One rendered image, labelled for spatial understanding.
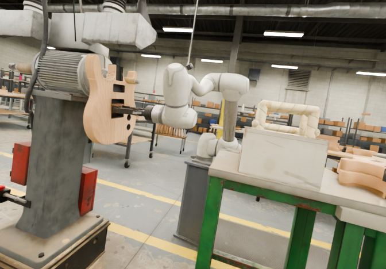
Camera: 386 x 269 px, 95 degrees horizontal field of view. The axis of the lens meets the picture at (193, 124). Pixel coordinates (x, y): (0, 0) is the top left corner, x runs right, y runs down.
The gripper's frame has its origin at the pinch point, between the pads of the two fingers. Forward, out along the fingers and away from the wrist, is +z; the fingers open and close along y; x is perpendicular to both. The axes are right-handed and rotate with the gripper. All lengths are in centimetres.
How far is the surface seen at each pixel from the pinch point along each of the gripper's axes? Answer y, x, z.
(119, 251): 25, -112, 12
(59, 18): 4, 45, 45
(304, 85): 1128, 157, -417
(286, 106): -10, 11, -76
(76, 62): -1.8, 21.1, 25.5
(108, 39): -5.1, 32.0, 3.8
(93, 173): 20, -51, 32
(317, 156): -13, -4, -87
